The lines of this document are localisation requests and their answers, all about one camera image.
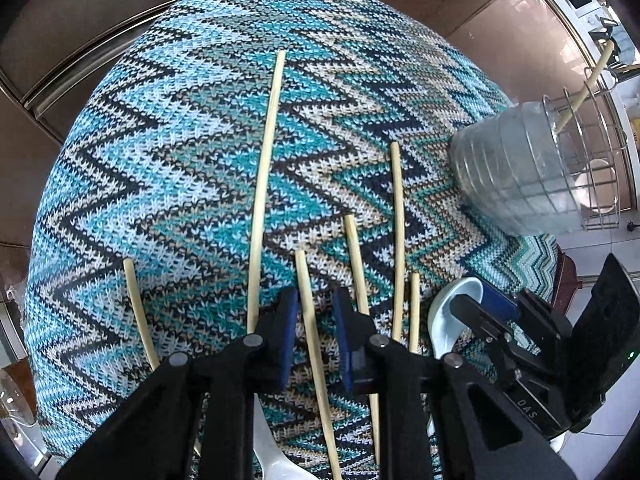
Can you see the white ceramic spoon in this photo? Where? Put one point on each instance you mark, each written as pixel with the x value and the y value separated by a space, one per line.
pixel 272 455
pixel 442 317

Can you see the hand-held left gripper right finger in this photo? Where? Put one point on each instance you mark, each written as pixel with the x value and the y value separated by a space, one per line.
pixel 344 340

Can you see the zigzag knitted tablecloth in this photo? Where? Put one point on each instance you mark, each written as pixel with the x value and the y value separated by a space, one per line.
pixel 190 160

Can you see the dark red stool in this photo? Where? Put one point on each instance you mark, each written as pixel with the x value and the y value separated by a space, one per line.
pixel 567 280

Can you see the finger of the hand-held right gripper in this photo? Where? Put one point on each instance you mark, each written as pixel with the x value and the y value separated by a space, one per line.
pixel 500 300
pixel 477 317

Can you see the long bamboo chopstick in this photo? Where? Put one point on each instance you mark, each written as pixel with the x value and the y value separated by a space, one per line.
pixel 265 160

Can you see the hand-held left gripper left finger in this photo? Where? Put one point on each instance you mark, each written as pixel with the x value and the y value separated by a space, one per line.
pixel 289 330

